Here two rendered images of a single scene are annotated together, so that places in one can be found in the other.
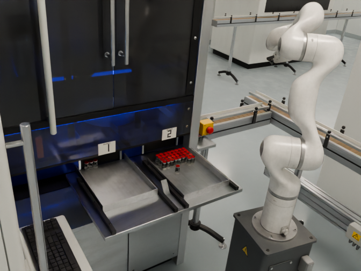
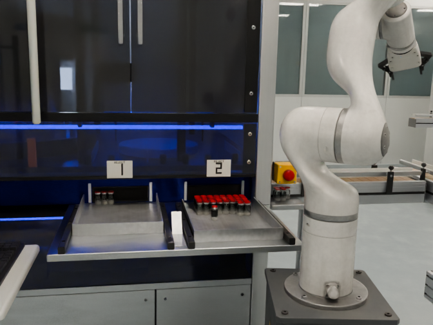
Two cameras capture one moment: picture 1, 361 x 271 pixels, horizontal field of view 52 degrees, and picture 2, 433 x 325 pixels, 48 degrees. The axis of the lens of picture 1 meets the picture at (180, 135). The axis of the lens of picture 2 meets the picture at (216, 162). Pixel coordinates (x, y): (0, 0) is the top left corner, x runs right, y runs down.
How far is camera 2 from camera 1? 86 cm
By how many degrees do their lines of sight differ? 29
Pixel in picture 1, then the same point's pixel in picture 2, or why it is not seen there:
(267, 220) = (303, 267)
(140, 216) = (116, 246)
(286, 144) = (314, 112)
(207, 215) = not seen: outside the picture
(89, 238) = (93, 312)
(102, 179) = (106, 213)
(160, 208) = (153, 244)
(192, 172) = (238, 221)
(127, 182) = (136, 218)
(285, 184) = (318, 187)
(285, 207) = (325, 236)
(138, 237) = not seen: outside the picture
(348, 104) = not seen: outside the picture
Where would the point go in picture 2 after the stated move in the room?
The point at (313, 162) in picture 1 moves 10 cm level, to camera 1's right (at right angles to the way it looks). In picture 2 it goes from (359, 138) to (412, 142)
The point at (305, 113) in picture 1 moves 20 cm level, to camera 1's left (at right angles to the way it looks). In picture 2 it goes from (345, 58) to (256, 57)
